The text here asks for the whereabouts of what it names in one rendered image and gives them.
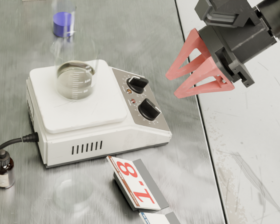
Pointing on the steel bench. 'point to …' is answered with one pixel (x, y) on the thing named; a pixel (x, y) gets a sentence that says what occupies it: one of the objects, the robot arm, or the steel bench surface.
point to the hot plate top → (110, 96)
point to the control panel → (139, 98)
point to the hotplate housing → (90, 136)
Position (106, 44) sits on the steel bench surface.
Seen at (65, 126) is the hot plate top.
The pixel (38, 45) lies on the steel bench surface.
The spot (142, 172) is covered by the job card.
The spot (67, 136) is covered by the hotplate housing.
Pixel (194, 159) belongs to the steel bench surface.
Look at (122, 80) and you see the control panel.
